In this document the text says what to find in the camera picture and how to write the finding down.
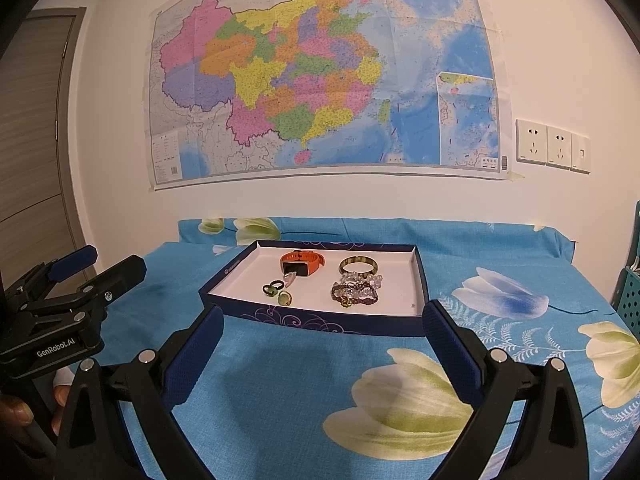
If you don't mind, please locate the dark brown bead bracelet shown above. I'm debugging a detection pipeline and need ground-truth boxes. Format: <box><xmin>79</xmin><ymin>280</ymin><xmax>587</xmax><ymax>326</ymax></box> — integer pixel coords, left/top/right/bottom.
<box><xmin>329</xmin><ymin>282</ymin><xmax>381</xmax><ymax>309</ymax></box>

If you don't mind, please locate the white wall socket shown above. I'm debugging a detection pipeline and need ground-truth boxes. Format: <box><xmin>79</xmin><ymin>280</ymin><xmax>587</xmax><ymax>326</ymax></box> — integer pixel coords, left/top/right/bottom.
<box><xmin>546</xmin><ymin>125</ymin><xmax>574</xmax><ymax>169</ymax></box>
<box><xmin>515</xmin><ymin>118</ymin><xmax>550</xmax><ymax>165</ymax></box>

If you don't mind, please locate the clear crystal bead bracelet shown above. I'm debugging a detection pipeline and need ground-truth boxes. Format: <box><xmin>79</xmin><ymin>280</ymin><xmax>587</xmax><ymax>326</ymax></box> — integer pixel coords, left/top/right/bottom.
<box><xmin>340</xmin><ymin>270</ymin><xmax>386</xmax><ymax>292</ymax></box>

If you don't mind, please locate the blue floral tablecloth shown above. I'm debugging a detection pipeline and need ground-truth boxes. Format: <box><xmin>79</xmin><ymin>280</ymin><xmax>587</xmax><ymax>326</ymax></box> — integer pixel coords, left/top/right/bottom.
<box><xmin>52</xmin><ymin>216</ymin><xmax>640</xmax><ymax>480</ymax></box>

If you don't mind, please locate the teal perforated rack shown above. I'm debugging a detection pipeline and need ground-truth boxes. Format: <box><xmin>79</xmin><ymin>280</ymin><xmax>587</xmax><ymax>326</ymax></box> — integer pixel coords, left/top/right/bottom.
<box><xmin>609</xmin><ymin>200</ymin><xmax>640</xmax><ymax>345</ymax></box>

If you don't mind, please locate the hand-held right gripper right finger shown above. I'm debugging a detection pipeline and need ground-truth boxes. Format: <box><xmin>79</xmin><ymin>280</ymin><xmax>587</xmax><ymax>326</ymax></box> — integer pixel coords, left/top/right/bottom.
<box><xmin>421</xmin><ymin>300</ymin><xmax>587</xmax><ymax>480</ymax></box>

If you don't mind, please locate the person's left hand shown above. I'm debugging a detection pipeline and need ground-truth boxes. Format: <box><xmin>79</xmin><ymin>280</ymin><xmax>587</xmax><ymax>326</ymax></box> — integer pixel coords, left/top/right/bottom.
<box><xmin>0</xmin><ymin>366</ymin><xmax>77</xmax><ymax>429</ymax></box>

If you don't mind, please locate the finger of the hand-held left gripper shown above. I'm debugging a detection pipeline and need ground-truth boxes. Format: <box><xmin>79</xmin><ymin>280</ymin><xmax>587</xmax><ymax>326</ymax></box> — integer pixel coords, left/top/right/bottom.
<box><xmin>12</xmin><ymin>245</ymin><xmax>99</xmax><ymax>306</ymax></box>
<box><xmin>22</xmin><ymin>254</ymin><xmax>148</xmax><ymax>322</ymax></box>

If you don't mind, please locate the green-brown bangle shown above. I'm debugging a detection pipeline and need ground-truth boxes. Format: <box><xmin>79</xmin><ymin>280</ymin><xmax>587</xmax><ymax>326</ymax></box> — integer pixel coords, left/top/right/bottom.
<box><xmin>338</xmin><ymin>256</ymin><xmax>377</xmax><ymax>277</ymax></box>

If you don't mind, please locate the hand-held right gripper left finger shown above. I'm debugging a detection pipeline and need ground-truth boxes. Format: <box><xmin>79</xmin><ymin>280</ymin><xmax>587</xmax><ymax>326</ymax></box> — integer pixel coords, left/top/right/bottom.
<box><xmin>54</xmin><ymin>304</ymin><xmax>226</xmax><ymax>480</ymax></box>

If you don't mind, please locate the orange smartwatch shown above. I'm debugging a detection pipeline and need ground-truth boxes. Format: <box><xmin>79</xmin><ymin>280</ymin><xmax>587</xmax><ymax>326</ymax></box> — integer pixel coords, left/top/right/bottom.
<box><xmin>278</xmin><ymin>250</ymin><xmax>327</xmax><ymax>279</ymax></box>

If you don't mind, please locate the grey-brown door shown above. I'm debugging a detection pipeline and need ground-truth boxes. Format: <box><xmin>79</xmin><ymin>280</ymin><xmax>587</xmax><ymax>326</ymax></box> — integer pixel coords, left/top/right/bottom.
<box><xmin>0</xmin><ymin>7</ymin><xmax>99</xmax><ymax>288</ymax></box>

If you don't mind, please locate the white wall switch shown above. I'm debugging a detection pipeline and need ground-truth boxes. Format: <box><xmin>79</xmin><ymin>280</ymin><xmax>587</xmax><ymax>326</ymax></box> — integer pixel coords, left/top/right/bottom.
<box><xmin>570</xmin><ymin>132</ymin><xmax>592</xmax><ymax>174</ymax></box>

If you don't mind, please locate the colourful wall map poster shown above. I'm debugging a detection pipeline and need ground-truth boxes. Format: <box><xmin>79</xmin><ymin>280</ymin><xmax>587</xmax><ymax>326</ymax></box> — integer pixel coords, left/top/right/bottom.
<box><xmin>145</xmin><ymin>0</ymin><xmax>526</xmax><ymax>192</ymax></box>

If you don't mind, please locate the dark blue box tray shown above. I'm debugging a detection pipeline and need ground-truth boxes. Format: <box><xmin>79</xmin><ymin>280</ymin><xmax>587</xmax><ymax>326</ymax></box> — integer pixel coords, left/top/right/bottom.
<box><xmin>199</xmin><ymin>240</ymin><xmax>430</xmax><ymax>337</ymax></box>

